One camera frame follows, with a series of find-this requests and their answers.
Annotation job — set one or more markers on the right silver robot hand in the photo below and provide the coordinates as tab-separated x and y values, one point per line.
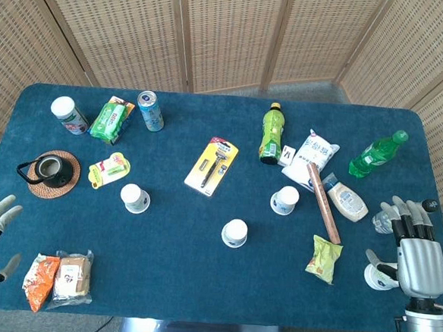
421	267

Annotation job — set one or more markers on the beige mayonnaise squeeze bottle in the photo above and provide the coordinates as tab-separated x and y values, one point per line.
346	201

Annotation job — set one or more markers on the white salt bag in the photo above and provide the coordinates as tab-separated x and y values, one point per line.
311	153

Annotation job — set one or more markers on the black cast iron teapot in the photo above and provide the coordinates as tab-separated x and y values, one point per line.
50	169

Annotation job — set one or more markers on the green soda bottle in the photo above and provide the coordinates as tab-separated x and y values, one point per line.
374	154

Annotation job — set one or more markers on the bread in clear bag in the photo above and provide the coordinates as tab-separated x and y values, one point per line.
71	277

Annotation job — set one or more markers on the green tea bottle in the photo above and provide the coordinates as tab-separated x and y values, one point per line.
272	135

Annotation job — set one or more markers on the orange snack bag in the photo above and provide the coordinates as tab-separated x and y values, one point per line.
40	278

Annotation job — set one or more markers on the wooden rattan folding screen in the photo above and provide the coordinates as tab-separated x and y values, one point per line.
230	33

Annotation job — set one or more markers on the white floral paper cup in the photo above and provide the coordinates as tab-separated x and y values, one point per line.
377	279
285	199
133	197
234	231

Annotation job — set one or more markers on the white-lidded snack canister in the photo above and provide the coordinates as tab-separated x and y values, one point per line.
69	115

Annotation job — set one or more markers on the lip balm yellow blister pack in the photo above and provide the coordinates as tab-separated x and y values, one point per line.
109	169

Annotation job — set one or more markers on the round woven rattan coaster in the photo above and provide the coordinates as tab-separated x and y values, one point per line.
70	180

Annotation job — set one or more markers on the light blue drink can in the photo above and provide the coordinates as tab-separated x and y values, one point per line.
151	111

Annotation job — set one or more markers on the green wet wipes pack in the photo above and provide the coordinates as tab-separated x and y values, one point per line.
108	122

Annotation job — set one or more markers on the blue felt table cloth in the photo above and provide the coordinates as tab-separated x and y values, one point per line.
184	262

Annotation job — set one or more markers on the razor in yellow package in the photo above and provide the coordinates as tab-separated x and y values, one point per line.
212	165

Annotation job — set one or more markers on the small white box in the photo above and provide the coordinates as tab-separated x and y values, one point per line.
287	156

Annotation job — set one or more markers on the light green snack bag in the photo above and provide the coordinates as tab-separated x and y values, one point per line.
323	260

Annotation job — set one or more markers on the brown wood-grain roll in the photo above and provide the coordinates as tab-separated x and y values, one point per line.
323	203

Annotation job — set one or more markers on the clear bottle with black cap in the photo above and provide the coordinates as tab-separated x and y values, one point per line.
381	222

